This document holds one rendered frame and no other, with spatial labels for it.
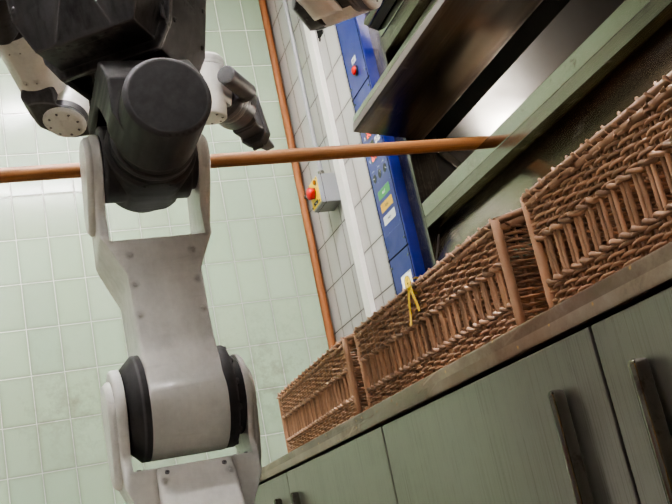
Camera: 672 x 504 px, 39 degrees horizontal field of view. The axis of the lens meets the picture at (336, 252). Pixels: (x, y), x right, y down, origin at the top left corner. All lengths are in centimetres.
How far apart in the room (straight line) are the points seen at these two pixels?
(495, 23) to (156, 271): 107
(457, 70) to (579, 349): 141
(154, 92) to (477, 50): 113
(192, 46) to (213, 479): 63
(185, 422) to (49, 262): 200
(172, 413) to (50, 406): 187
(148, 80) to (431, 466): 63
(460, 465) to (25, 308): 215
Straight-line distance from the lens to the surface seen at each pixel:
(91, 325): 318
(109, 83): 129
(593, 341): 95
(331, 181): 311
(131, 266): 135
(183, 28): 144
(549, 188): 107
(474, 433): 120
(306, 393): 200
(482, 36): 218
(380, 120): 250
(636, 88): 177
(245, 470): 131
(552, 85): 197
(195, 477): 129
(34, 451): 310
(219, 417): 129
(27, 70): 176
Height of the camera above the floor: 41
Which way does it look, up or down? 16 degrees up
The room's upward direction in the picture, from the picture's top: 12 degrees counter-clockwise
